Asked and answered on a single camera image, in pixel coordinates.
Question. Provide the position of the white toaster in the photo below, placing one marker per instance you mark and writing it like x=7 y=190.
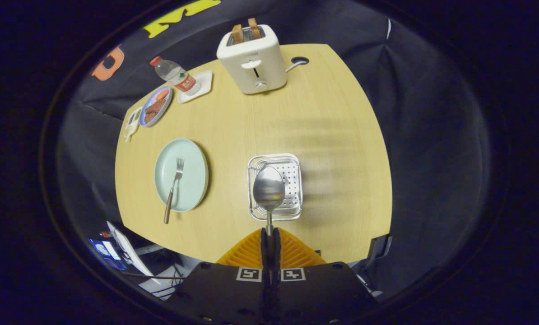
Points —
x=253 y=63

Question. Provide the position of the black bracket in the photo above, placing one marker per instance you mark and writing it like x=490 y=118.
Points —
x=380 y=247

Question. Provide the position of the white square coaster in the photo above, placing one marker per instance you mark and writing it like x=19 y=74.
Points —
x=205 y=81

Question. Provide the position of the orange food slice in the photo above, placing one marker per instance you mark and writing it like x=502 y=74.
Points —
x=162 y=94

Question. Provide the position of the light green plate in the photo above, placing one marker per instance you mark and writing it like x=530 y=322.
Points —
x=192 y=176

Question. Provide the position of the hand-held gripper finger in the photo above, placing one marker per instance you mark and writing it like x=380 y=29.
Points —
x=265 y=253
x=276 y=253

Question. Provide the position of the white board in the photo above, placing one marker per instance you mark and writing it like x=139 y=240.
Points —
x=132 y=253

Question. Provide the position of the metal mesh basket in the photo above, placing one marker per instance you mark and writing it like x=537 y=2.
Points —
x=292 y=176

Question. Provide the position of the white divided sauce dish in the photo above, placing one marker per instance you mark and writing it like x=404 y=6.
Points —
x=132 y=122

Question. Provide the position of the clear water bottle red cap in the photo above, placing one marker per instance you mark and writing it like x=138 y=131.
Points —
x=177 y=75

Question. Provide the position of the blue lit screen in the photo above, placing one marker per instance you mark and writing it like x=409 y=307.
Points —
x=103 y=249

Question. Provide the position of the blue plate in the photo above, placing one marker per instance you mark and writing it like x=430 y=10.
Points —
x=148 y=118

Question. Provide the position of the brown meat pieces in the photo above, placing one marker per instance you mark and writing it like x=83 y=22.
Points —
x=154 y=111

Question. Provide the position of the toast slice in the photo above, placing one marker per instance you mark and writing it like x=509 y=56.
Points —
x=254 y=28
x=237 y=34

